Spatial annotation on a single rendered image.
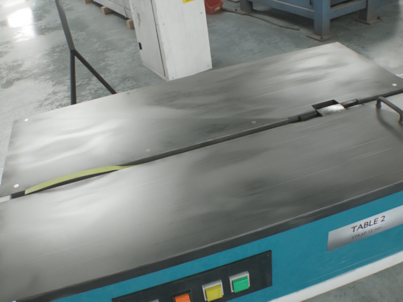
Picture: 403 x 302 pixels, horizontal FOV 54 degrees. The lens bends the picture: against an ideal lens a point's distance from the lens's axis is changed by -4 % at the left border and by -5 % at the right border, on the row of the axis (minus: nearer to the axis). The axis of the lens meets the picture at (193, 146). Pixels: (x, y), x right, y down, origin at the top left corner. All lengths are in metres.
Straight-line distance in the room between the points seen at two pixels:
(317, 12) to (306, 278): 2.75
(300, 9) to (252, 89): 2.55
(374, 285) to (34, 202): 1.11
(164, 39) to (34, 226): 2.11
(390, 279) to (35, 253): 1.17
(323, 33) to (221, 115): 2.55
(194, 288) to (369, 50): 2.69
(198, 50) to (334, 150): 2.16
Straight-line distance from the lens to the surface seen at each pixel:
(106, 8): 4.90
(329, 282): 0.79
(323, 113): 0.86
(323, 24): 3.33
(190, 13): 2.74
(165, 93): 1.00
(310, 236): 0.67
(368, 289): 1.47
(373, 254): 0.81
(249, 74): 1.03
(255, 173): 0.70
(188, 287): 0.64
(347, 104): 0.90
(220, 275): 0.64
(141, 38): 3.03
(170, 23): 2.69
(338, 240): 0.71
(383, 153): 0.76
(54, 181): 0.78
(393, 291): 1.48
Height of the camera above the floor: 1.17
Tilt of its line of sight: 34 degrees down
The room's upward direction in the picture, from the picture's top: 9 degrees counter-clockwise
